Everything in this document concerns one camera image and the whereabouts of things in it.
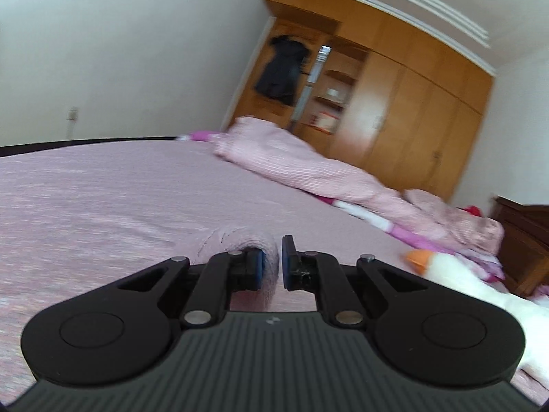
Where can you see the pink checkered quilt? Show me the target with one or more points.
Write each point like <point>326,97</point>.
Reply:
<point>471,232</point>

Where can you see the light wooden wardrobe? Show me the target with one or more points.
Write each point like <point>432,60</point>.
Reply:
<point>376,92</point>

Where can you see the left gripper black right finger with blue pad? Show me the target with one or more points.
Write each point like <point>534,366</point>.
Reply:
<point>426,331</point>

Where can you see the magenta white striped pillow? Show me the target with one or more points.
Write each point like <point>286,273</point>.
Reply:
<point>364,212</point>

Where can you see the dark wooden nightstand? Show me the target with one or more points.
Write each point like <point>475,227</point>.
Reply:
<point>524,248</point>

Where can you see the pink floral bed sheet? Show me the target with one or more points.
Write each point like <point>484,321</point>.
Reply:
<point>78,218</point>

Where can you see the white wall socket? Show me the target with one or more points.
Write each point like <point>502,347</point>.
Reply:
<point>73,114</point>

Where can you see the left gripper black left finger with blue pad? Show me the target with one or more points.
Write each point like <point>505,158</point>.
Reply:
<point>118,331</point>

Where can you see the pink cable knit cardigan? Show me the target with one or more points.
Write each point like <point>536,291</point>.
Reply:
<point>267,292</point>

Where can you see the white goose plush toy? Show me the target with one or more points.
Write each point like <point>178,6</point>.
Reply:
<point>451,272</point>

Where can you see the black hanging garment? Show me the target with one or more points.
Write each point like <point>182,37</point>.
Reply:
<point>280,77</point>

